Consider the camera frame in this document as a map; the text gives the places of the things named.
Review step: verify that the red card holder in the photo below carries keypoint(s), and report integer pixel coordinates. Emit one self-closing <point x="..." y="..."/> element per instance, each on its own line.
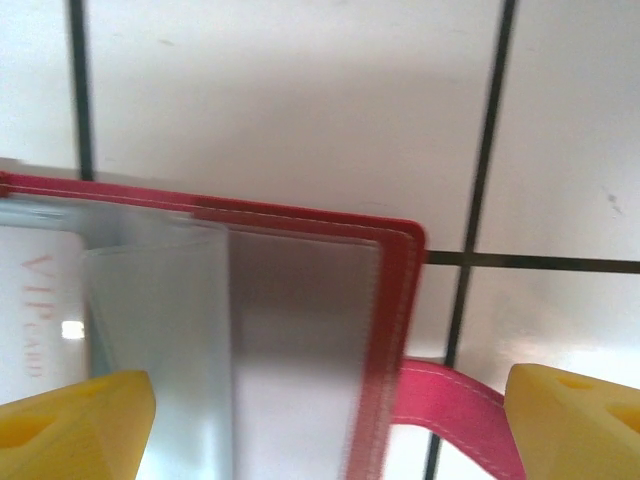
<point x="300" y="300"/>

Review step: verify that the white VIP card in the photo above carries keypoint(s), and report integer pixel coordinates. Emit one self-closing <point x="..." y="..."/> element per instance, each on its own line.
<point x="40" y="300"/>

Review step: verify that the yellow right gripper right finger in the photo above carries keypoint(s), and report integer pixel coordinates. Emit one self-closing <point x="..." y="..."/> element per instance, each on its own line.
<point x="575" y="430"/>

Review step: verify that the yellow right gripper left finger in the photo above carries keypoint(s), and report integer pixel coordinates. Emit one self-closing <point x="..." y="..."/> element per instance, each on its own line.
<point x="65" y="430"/>

